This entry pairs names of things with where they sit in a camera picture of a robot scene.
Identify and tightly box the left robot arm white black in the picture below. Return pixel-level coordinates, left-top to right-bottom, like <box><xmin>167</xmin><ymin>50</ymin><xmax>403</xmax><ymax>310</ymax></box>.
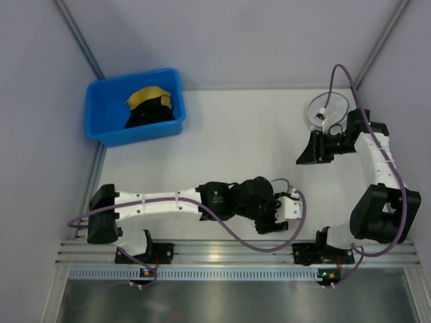
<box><xmin>87</xmin><ymin>177</ymin><xmax>300</xmax><ymax>256</ymax></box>

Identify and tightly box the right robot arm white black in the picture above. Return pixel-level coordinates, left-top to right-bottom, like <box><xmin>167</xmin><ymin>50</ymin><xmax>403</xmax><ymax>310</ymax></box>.
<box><xmin>296</xmin><ymin>109</ymin><xmax>422</xmax><ymax>258</ymax></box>

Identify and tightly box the black garment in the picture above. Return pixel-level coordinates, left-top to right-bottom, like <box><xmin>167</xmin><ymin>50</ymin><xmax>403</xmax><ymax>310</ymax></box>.
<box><xmin>125</xmin><ymin>95</ymin><xmax>175</xmax><ymax>129</ymax></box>

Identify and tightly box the yellow garment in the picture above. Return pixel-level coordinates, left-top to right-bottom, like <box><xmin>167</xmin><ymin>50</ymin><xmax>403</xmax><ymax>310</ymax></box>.
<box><xmin>126</xmin><ymin>86</ymin><xmax>172</xmax><ymax>110</ymax></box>

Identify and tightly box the blue plastic bin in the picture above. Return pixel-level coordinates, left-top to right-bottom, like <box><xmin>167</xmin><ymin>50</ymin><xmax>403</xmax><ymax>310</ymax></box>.
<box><xmin>86</xmin><ymin>68</ymin><xmax>186</xmax><ymax>147</ymax></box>

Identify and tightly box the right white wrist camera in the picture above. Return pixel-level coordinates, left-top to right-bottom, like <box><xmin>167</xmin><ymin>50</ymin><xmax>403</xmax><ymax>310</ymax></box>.
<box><xmin>315</xmin><ymin>107</ymin><xmax>331</xmax><ymax>126</ymax></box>

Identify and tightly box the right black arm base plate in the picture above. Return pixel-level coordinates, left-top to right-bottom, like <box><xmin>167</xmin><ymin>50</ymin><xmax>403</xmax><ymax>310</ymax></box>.
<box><xmin>292</xmin><ymin>242</ymin><xmax>355</xmax><ymax>266</ymax></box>

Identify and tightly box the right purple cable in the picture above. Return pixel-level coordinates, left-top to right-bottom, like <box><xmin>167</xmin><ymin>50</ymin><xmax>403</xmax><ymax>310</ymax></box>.
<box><xmin>319</xmin><ymin>63</ymin><xmax>410</xmax><ymax>289</ymax></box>

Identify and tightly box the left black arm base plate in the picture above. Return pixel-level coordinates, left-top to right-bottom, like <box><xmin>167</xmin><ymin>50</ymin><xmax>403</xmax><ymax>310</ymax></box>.
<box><xmin>114</xmin><ymin>242</ymin><xmax>174</xmax><ymax>264</ymax></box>

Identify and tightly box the slotted grey cable duct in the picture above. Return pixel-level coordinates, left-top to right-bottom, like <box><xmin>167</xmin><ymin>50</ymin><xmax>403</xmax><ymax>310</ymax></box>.
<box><xmin>69</xmin><ymin>266</ymin><xmax>339</xmax><ymax>281</ymax></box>

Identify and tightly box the aluminium frame rail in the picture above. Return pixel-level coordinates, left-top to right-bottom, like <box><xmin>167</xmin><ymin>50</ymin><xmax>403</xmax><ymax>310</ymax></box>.
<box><xmin>55</xmin><ymin>239</ymin><xmax>420</xmax><ymax>268</ymax></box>

